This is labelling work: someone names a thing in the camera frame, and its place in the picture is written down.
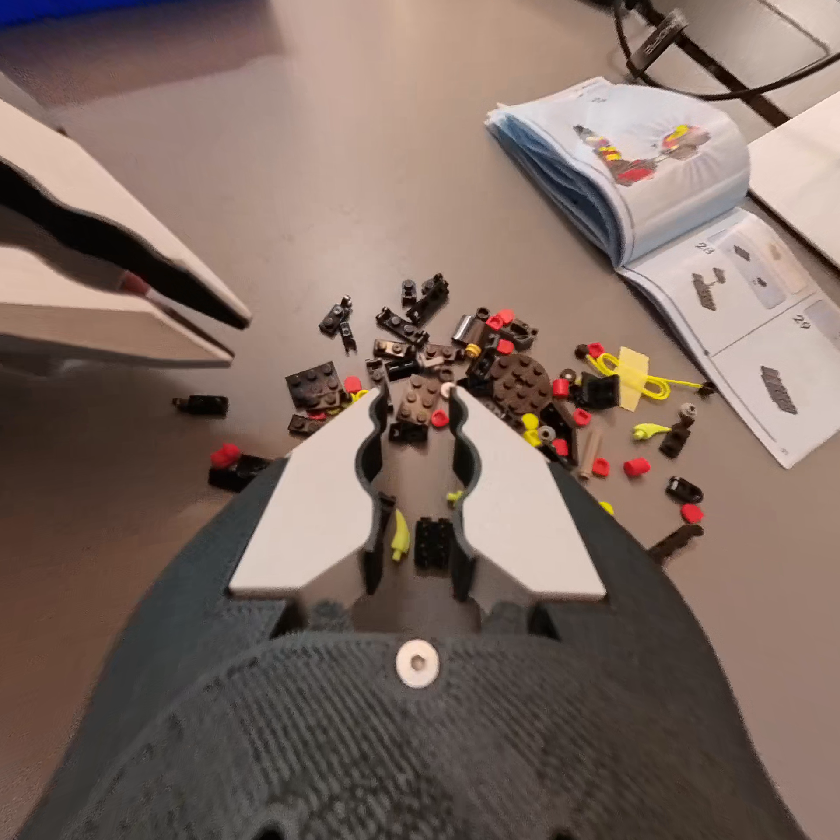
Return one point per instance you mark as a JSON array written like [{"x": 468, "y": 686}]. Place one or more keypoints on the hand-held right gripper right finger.
[{"x": 525, "y": 525}]

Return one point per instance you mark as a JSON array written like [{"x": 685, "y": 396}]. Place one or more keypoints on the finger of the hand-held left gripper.
[
  {"x": 98, "y": 190},
  {"x": 98, "y": 321}
]

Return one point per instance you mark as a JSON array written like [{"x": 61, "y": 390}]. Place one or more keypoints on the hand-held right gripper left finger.
[{"x": 308, "y": 512}]

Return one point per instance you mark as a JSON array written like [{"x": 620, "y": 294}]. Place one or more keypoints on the pile of lego pieces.
[{"x": 420, "y": 394}]

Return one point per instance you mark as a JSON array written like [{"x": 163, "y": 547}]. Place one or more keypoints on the lego instruction booklet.
[{"x": 669, "y": 164}]

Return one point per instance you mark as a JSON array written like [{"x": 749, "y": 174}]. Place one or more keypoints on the blue plastic bin with tag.
[{"x": 65, "y": 10}]

